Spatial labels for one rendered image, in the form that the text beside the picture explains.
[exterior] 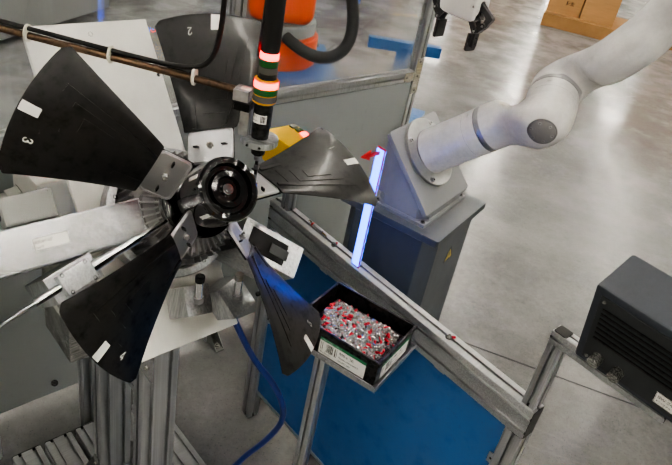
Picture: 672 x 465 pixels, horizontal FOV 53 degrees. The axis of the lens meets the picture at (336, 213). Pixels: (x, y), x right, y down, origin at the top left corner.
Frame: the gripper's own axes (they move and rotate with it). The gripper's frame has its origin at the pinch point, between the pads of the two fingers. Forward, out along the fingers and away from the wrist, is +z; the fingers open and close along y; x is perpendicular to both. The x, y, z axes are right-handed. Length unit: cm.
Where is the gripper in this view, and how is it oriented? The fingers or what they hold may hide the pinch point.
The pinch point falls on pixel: (454, 39)
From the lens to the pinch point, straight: 154.7
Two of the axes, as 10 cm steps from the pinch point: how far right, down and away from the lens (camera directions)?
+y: -6.4, -4.9, 5.9
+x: -7.5, 2.3, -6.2
